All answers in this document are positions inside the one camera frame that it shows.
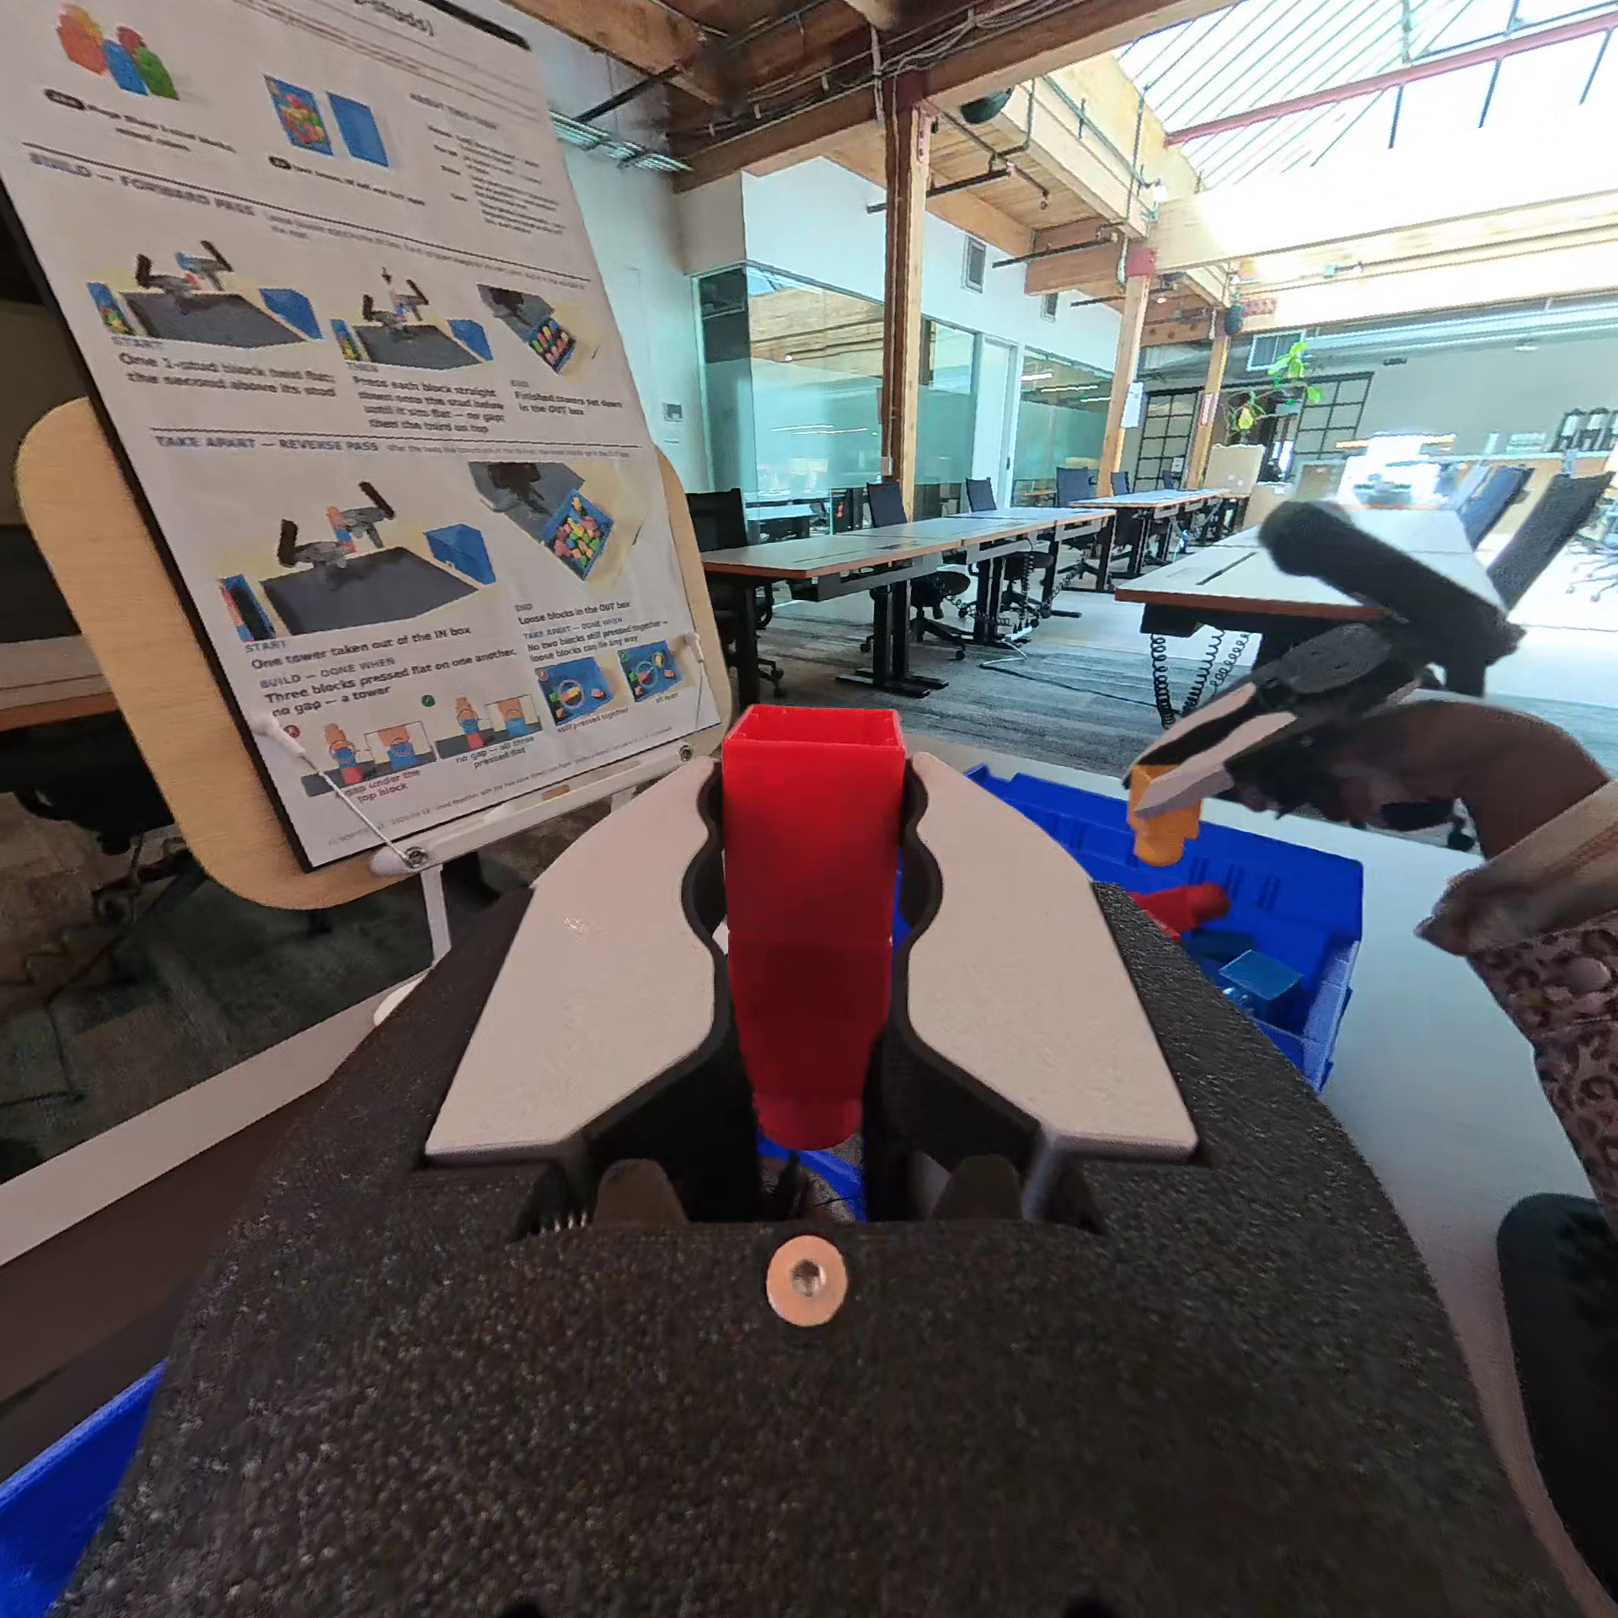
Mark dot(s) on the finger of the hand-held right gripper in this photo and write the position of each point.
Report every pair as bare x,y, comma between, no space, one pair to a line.
1219,760
1194,731

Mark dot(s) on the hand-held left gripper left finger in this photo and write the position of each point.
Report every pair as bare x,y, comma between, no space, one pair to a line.
593,999

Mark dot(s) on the white top office desk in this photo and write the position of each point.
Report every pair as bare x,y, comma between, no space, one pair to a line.
1213,583

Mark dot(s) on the blue plastic bin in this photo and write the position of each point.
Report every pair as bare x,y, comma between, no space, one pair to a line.
63,1506
1277,885

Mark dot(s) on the green potted plant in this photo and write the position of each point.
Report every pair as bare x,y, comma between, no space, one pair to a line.
1277,387

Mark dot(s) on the person's right hand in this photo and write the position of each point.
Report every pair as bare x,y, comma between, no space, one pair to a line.
1479,760

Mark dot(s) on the wooden display board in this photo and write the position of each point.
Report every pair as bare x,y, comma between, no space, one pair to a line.
113,633

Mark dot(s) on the red plastic block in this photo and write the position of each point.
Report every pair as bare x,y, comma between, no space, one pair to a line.
809,1024
814,847

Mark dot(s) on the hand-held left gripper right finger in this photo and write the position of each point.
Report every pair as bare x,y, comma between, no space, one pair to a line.
1036,988

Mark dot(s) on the wooden desk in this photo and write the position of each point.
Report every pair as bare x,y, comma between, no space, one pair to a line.
50,683

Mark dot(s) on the orange plastic block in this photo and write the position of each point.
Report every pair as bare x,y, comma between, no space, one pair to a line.
1163,830

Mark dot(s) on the long office desk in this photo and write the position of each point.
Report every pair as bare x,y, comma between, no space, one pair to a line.
884,545

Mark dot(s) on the red ceiling pipe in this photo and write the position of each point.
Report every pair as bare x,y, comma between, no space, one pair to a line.
1390,78

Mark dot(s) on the dark cloth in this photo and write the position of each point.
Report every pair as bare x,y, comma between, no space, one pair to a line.
1568,1367

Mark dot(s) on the wooden post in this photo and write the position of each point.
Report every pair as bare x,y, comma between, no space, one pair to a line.
905,317

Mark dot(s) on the instruction poster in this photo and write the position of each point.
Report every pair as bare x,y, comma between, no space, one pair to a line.
379,442

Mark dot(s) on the pile of plastic blocks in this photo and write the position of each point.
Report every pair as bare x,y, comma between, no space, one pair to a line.
1175,909

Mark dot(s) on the black office chair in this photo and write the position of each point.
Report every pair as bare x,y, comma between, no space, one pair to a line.
1548,531
726,558

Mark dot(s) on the person's right forearm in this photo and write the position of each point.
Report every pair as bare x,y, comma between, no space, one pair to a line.
1568,999

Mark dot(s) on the black dome camera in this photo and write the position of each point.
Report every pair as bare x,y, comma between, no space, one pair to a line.
984,107

